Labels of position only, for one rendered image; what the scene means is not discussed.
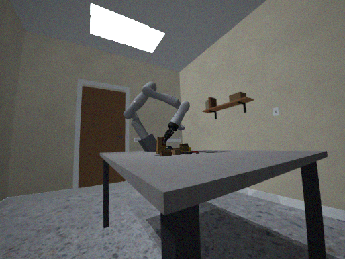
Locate small tan wooden block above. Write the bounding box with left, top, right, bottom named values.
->
left=171, top=150, right=180, bottom=155

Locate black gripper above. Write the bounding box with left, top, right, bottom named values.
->
left=162, top=122, right=179, bottom=144

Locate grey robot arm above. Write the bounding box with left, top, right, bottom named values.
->
left=124, top=82, right=190, bottom=139

